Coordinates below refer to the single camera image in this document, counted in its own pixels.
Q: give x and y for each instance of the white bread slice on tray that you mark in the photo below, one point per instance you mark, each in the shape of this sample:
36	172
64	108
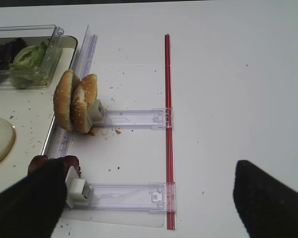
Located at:
7	138

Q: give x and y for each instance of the clear plastic salad container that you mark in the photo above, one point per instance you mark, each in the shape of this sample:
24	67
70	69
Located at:
34	35

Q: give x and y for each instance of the sesame bun half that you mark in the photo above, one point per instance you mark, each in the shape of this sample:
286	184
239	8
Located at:
83	99
62	99

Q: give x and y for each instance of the metal baking tray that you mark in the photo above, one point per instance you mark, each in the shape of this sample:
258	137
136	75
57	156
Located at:
30	112

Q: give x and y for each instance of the red strip right side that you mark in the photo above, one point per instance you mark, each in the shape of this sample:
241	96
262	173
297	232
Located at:
169	143

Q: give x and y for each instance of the white pusher block meat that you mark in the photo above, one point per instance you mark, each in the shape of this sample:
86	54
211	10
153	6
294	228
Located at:
79	191

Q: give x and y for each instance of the sesame bun outer half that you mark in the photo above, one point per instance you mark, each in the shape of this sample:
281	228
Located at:
62	99

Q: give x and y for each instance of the clear pusher track upper right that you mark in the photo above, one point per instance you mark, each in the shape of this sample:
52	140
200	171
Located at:
151	118

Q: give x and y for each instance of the sesame bun inner half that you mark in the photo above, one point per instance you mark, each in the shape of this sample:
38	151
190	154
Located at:
83	99

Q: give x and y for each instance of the green lettuce leaves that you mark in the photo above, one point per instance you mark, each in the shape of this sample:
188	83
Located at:
26	67

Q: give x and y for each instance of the dark red meat patties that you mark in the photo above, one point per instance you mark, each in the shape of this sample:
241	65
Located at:
68	161

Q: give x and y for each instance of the white pusher block bun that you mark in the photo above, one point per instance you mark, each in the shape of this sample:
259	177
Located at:
95	113

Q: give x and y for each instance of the clear pusher track lower right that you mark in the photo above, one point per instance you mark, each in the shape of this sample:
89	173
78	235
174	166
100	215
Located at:
149	197

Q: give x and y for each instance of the purple cabbage pieces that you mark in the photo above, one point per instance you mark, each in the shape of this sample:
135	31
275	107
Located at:
8	52

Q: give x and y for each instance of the clear pusher track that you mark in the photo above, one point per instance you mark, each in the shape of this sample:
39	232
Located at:
151	118
149	197

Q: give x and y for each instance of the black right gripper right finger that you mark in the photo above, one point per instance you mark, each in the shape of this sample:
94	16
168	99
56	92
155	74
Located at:
267	207

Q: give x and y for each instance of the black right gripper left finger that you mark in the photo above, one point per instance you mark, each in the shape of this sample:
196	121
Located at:
32	207

